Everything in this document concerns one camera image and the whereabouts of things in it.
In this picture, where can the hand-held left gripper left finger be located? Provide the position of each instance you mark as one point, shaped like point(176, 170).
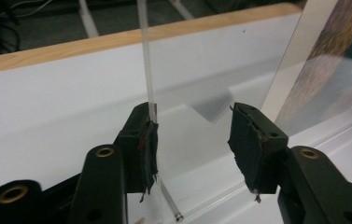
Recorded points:
point(134, 161)

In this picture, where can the clear acrylic photo frame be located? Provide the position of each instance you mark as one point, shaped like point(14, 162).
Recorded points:
point(147, 77)

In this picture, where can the white metal stand leg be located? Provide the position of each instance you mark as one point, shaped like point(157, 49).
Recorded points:
point(89, 21)
point(181, 8)

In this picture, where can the photo print with white border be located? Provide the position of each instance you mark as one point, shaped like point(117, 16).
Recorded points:
point(335, 62)

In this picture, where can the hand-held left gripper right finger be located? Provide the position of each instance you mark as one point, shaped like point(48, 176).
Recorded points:
point(251, 155)

